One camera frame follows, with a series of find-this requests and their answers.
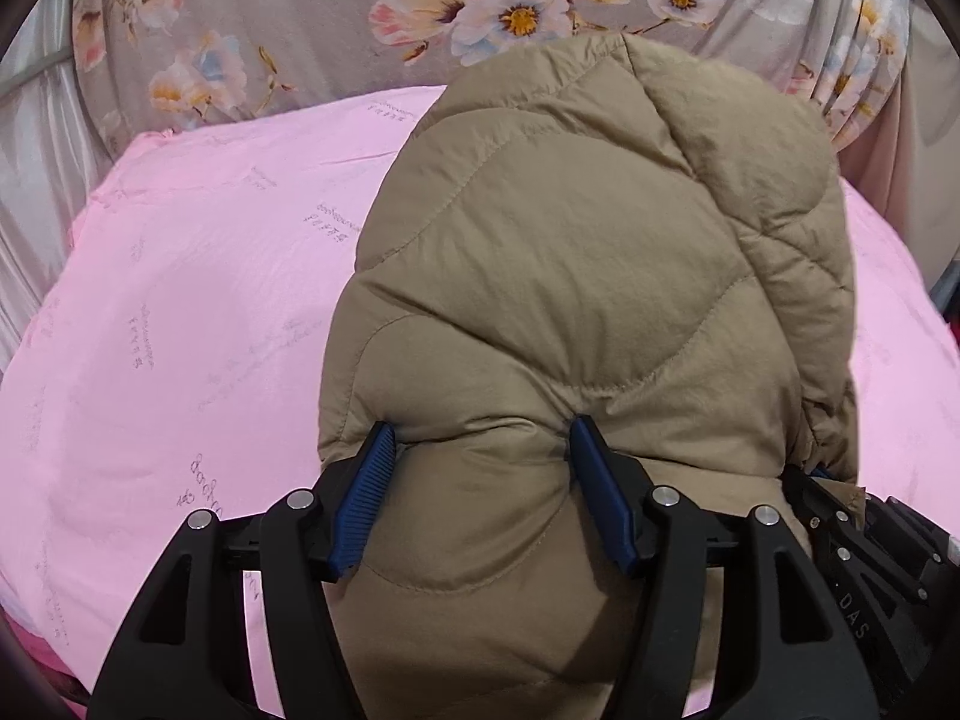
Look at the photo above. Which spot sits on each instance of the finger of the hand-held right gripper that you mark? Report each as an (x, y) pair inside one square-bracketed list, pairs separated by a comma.
[(814, 502)]

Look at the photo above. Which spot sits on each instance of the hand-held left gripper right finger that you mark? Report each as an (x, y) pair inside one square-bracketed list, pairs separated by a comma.
[(600, 495)]

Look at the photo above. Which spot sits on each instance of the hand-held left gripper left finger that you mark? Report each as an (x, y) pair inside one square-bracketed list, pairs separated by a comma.
[(364, 495)]

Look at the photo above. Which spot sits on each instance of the khaki quilted jacket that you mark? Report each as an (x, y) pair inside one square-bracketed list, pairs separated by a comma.
[(562, 277)]

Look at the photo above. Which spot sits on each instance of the pink quilt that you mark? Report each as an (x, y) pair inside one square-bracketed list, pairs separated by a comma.
[(187, 315)]

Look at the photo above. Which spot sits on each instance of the magenta cloth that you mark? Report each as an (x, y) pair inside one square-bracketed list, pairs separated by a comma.
[(37, 660)]

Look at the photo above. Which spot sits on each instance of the silver satin curtain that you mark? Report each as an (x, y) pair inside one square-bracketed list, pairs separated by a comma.
[(37, 165)]

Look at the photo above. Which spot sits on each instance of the grey floral bed sheet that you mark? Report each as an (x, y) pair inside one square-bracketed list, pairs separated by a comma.
[(300, 15)]

